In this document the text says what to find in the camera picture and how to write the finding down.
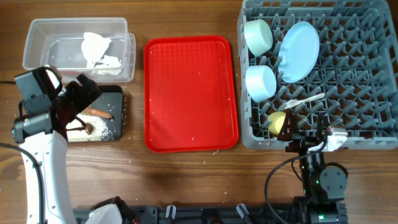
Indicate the brown sweet potato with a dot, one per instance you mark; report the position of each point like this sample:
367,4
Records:
95,112

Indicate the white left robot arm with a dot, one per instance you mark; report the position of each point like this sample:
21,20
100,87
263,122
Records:
41,136

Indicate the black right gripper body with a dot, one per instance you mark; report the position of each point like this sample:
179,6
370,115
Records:
302,144

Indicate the green bowl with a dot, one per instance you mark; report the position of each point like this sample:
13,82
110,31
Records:
258,37

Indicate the black rectangular tray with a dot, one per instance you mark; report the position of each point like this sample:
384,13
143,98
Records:
110,101

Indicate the clear plastic storage bin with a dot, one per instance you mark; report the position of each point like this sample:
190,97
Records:
57,42

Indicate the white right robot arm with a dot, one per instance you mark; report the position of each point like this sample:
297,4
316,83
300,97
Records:
323,183

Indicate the pile of rice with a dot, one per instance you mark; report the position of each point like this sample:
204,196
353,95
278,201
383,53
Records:
99,129

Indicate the grey dishwasher rack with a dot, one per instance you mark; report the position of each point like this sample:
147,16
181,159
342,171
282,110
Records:
356,70

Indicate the light blue plate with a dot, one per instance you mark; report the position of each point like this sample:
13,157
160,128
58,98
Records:
299,51

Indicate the white plastic spoon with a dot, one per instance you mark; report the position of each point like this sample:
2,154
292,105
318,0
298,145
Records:
293,103

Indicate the red serving tray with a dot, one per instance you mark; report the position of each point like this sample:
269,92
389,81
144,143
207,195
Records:
189,94

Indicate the yellow cup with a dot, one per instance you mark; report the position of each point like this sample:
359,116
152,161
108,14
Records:
276,122

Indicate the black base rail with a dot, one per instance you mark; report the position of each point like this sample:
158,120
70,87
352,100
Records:
259,215

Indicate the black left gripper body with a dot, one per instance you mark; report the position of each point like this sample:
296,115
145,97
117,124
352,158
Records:
74,99

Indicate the small blue bowl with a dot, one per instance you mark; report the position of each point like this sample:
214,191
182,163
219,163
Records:
260,83

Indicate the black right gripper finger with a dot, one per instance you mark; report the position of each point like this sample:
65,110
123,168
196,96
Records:
287,129
322,125

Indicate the white napkin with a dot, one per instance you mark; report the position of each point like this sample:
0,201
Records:
94,48

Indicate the brown food scrap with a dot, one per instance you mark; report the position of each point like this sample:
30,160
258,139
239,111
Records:
88,128

